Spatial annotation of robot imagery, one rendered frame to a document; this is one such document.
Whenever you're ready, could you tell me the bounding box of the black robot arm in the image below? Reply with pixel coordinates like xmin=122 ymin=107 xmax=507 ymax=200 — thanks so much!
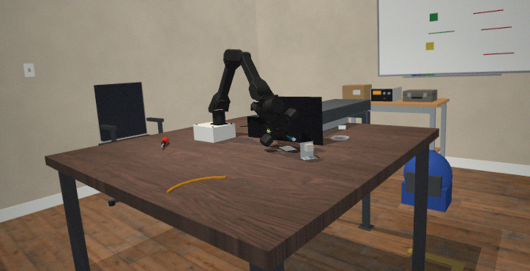
xmin=208 ymin=49 xmax=291 ymax=135

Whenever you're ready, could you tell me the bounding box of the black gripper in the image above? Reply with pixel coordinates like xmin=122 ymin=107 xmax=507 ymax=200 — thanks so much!
xmin=260 ymin=108 xmax=299 ymax=147

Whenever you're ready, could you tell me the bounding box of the white rectangle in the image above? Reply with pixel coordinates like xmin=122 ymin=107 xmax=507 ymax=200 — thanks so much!
xmin=279 ymin=146 xmax=296 ymax=151

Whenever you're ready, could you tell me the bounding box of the white open ring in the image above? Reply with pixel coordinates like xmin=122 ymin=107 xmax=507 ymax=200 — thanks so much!
xmin=331 ymin=135 xmax=349 ymax=141

